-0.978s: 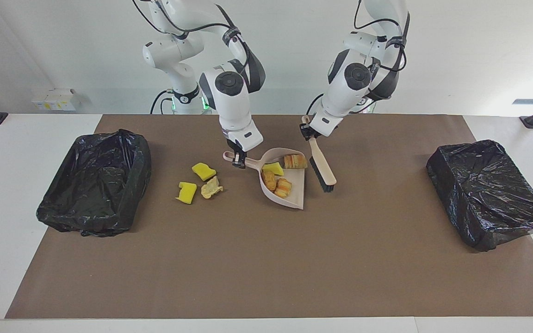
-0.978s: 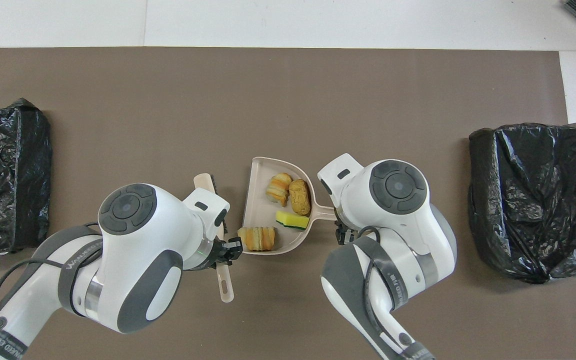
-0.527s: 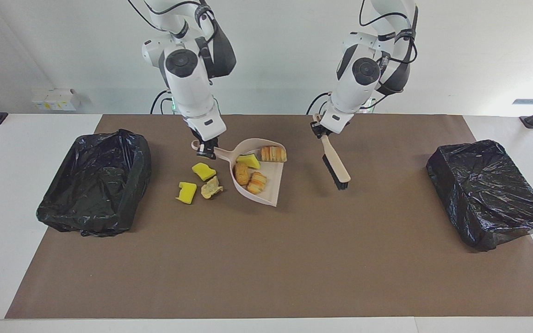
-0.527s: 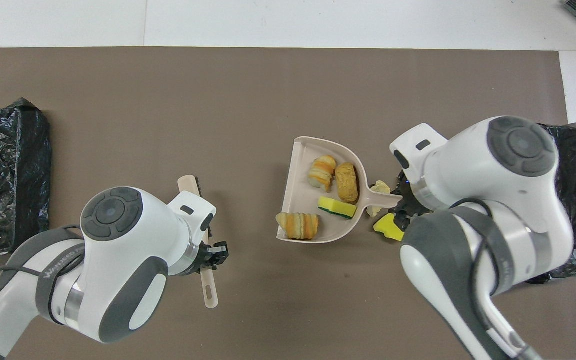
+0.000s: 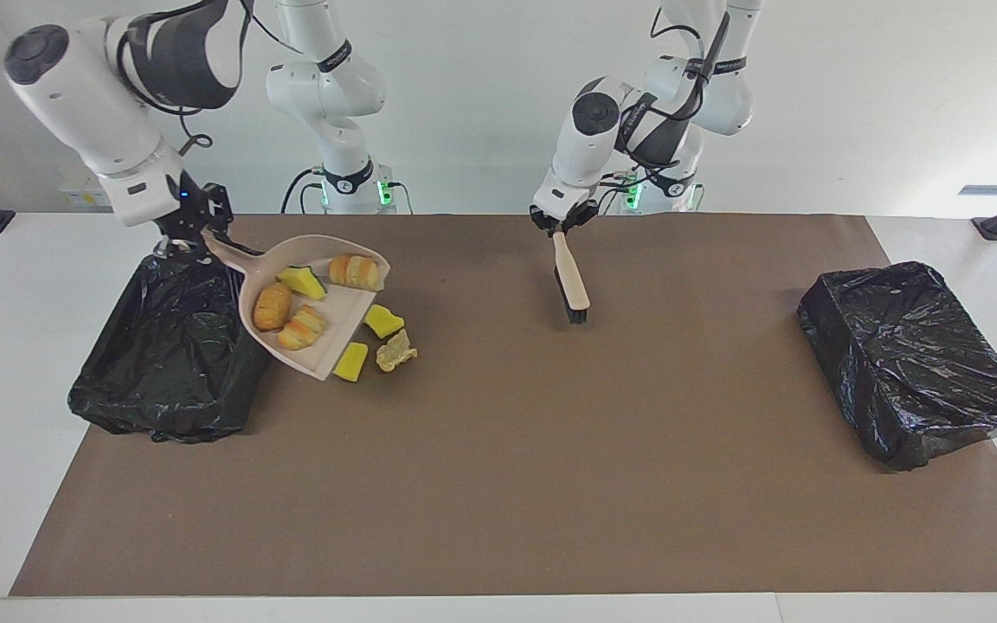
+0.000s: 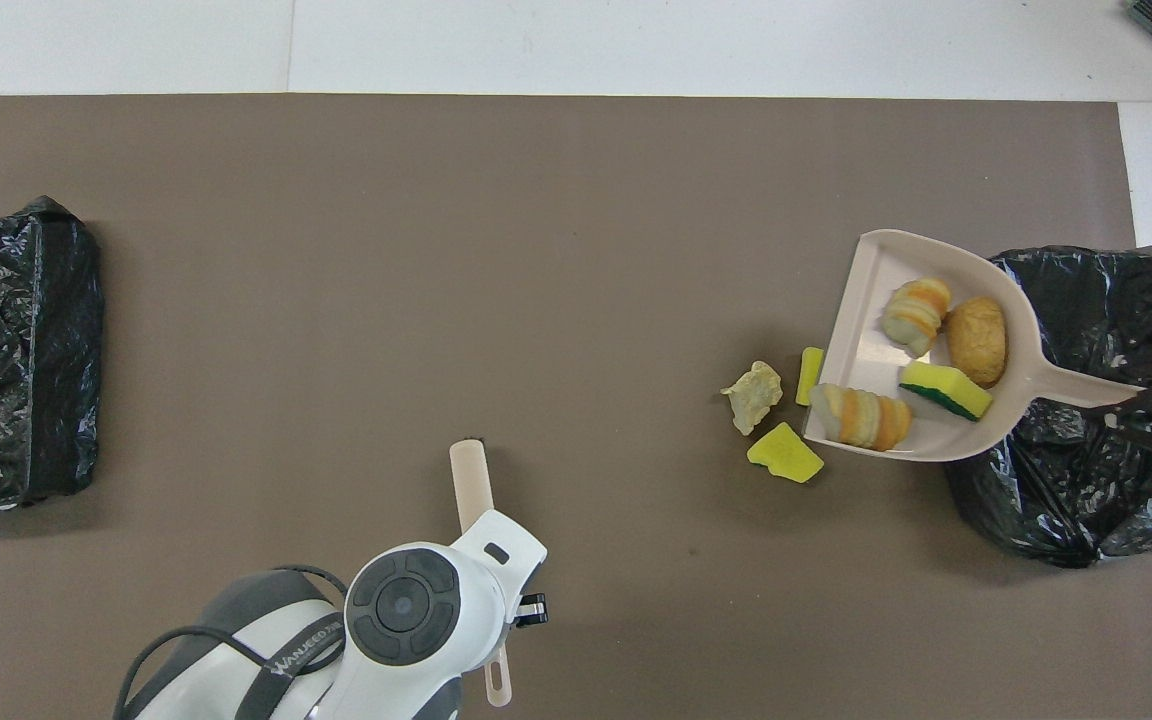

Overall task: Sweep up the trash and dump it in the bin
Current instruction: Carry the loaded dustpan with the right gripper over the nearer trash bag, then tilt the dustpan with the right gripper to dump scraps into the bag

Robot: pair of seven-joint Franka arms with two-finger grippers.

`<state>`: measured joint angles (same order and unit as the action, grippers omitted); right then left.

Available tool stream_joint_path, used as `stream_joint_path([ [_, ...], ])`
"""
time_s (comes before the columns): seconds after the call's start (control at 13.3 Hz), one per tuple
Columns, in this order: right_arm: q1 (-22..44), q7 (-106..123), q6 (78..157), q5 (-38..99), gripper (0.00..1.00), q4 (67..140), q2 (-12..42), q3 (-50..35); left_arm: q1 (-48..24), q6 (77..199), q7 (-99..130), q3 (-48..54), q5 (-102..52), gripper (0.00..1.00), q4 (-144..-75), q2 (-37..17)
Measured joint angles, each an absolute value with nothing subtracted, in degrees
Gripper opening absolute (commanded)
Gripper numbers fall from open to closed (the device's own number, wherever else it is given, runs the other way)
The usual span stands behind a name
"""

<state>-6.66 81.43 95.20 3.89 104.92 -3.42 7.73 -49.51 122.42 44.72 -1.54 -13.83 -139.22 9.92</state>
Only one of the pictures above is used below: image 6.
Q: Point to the notched yellow sponge piece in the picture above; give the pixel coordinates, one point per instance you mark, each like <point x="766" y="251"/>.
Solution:
<point x="808" y="375"/>

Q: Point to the black bag-lined trash bin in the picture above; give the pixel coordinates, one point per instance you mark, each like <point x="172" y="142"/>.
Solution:
<point x="6" y="350"/>
<point x="1056" y="500"/>

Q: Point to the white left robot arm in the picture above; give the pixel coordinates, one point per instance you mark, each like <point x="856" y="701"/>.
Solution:
<point x="406" y="610"/>

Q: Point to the wedge-shaped yellow sponge piece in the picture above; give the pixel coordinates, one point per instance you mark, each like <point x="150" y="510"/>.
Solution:
<point x="784" y="452"/>

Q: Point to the brown table mat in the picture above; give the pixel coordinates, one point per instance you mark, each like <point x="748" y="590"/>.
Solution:
<point x="836" y="620"/>

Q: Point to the long orange-striped croissant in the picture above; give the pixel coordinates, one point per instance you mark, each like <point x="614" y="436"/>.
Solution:
<point x="861" y="415"/>

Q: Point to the yellow sponge with green pad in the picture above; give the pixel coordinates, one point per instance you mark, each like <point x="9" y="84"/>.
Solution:
<point x="946" y="390"/>

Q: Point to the brown bread roll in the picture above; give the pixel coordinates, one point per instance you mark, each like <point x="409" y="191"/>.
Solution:
<point x="976" y="340"/>

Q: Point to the crumpled beige scrap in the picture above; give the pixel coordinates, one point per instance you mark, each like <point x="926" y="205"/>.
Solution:
<point x="754" y="395"/>

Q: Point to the beige hand brush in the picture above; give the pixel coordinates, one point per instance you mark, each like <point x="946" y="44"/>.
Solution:
<point x="471" y="480"/>

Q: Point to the beige plastic dustpan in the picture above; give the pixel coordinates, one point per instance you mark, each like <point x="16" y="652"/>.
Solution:
<point x="866" y="340"/>

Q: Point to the short orange-striped croissant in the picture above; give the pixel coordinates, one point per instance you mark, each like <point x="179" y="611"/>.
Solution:
<point x="916" y="315"/>

